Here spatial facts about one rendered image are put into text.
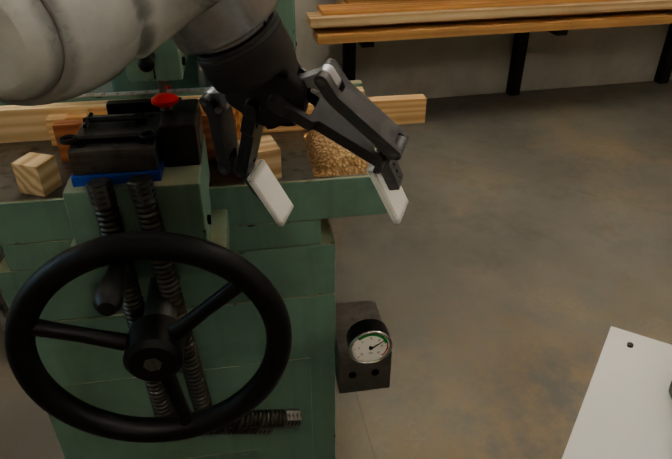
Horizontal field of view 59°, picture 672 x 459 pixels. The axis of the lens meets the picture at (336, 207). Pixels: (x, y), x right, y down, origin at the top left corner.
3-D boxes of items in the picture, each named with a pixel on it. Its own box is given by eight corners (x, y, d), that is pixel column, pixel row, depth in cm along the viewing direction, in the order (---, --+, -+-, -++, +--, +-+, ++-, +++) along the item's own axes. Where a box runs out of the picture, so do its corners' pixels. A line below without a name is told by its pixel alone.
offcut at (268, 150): (272, 162, 79) (270, 134, 77) (282, 177, 76) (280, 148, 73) (239, 168, 78) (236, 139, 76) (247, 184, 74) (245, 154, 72)
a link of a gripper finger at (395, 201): (375, 147, 53) (383, 146, 53) (402, 201, 57) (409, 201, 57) (365, 169, 51) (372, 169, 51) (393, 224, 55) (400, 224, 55)
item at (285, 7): (241, 60, 97) (234, -16, 91) (240, 48, 103) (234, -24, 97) (298, 58, 99) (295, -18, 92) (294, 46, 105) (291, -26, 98)
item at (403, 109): (52, 146, 84) (44, 120, 82) (55, 140, 85) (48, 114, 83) (424, 123, 91) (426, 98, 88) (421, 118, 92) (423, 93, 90)
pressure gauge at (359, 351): (348, 376, 85) (349, 334, 81) (344, 357, 88) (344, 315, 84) (391, 371, 86) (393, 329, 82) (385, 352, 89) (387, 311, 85)
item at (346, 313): (339, 395, 91) (339, 358, 87) (328, 339, 101) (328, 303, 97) (392, 389, 92) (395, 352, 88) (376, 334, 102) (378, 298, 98)
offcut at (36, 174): (38, 180, 75) (29, 151, 73) (63, 184, 74) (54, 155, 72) (19, 193, 72) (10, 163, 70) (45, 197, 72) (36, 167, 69)
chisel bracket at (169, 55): (130, 94, 77) (117, 29, 73) (143, 61, 89) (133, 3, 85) (187, 91, 78) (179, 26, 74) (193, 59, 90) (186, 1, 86)
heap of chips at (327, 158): (314, 177, 76) (313, 151, 74) (302, 132, 88) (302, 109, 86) (382, 172, 77) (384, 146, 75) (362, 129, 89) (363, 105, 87)
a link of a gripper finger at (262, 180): (251, 178, 58) (245, 179, 58) (283, 226, 62) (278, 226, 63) (264, 158, 60) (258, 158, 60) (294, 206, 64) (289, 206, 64)
